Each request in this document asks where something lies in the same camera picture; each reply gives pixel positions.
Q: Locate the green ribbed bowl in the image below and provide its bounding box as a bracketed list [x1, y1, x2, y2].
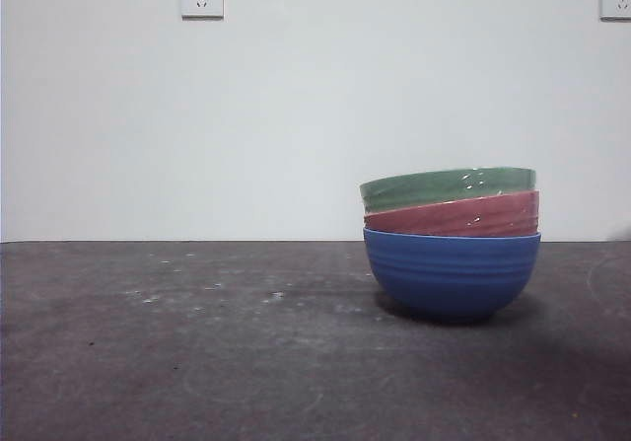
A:
[358, 167, 537, 215]

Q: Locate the red ribbed bowl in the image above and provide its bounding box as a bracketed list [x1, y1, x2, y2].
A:
[363, 188, 541, 239]

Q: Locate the blue ribbed bowl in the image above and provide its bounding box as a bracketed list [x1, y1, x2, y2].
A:
[363, 227, 542, 324]

